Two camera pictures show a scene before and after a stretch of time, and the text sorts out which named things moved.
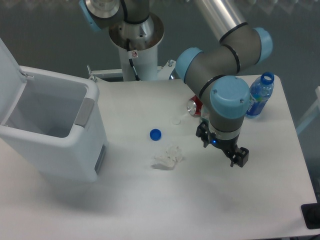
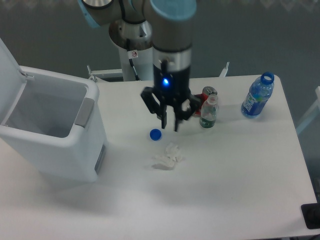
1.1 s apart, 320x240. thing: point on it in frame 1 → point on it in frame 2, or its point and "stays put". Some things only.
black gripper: x=241 y=154 → x=172 y=86
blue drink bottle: x=260 y=91 stays put
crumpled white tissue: x=172 y=155 stays put
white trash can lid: x=12 y=82 stays put
